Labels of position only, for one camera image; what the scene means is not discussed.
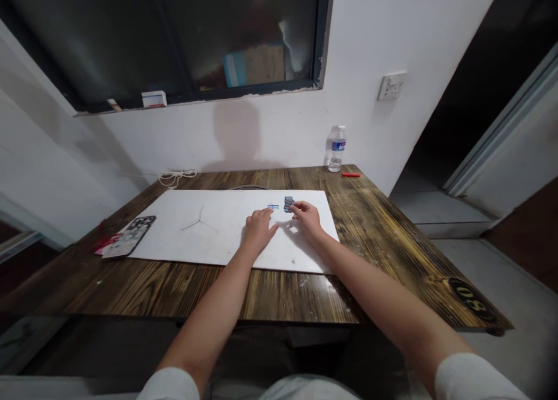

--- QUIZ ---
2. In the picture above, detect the small white and red box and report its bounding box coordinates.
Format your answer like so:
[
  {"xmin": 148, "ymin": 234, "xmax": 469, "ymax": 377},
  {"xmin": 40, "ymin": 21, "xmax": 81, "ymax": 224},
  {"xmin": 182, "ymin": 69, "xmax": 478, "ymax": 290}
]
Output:
[{"xmin": 141, "ymin": 91, "xmax": 168, "ymax": 109}]

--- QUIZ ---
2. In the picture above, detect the person's right hand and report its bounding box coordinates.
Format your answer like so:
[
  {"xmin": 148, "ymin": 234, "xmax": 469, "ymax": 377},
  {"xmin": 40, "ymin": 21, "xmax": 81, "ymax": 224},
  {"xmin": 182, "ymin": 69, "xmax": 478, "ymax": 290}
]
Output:
[{"xmin": 289, "ymin": 201, "xmax": 327, "ymax": 241}]

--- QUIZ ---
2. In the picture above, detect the black oval number plate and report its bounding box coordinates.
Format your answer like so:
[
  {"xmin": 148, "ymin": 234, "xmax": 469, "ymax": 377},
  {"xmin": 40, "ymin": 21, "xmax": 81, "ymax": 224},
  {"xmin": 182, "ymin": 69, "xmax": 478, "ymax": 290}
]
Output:
[{"xmin": 447, "ymin": 276, "xmax": 498, "ymax": 324}]

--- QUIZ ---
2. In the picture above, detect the coiled white cord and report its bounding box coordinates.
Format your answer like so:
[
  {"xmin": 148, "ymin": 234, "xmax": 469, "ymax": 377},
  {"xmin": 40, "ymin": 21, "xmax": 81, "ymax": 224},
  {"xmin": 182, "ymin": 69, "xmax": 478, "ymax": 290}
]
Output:
[{"xmin": 158, "ymin": 168, "xmax": 198, "ymax": 188}]

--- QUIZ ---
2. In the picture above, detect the pink card with red tassel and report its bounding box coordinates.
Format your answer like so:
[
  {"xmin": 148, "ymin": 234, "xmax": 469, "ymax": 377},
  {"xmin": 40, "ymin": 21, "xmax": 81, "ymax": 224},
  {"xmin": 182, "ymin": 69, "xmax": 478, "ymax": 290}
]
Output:
[{"xmin": 94, "ymin": 220, "xmax": 131, "ymax": 259}]

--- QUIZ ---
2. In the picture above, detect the white paper sheet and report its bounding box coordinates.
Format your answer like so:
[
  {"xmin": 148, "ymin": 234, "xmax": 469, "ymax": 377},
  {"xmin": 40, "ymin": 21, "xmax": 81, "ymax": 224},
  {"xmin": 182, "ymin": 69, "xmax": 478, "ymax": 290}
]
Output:
[{"xmin": 128, "ymin": 190, "xmax": 341, "ymax": 276}]

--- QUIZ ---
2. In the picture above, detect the white wall socket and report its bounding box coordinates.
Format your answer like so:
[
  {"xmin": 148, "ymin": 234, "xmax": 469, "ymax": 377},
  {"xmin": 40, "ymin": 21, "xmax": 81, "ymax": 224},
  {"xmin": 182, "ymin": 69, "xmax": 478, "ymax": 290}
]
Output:
[{"xmin": 377, "ymin": 72, "xmax": 407, "ymax": 102}]

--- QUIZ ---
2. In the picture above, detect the grey door frame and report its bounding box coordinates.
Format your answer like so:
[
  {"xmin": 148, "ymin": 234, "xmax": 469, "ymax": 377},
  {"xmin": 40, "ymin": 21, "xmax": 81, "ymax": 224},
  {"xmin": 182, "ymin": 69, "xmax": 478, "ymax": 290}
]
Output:
[{"xmin": 442, "ymin": 40, "xmax": 558, "ymax": 200}]

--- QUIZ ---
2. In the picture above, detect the smartphone with patterned case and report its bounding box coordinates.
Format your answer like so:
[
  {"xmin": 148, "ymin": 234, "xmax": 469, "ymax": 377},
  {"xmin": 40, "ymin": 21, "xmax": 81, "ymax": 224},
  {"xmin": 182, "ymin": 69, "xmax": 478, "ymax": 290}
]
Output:
[{"xmin": 106, "ymin": 215, "xmax": 158, "ymax": 258}]

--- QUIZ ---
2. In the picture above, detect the person's left hand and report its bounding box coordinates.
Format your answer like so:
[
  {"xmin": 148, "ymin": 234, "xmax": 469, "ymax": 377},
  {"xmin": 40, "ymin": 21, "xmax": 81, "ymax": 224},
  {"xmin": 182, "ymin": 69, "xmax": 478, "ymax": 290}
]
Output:
[{"xmin": 242, "ymin": 208, "xmax": 280, "ymax": 253}]

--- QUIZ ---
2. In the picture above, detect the clear plastic water bottle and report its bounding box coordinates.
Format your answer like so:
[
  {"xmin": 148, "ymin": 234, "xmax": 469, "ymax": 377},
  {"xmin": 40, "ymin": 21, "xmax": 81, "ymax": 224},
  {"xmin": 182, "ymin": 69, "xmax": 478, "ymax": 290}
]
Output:
[{"xmin": 323, "ymin": 125, "xmax": 348, "ymax": 173}]

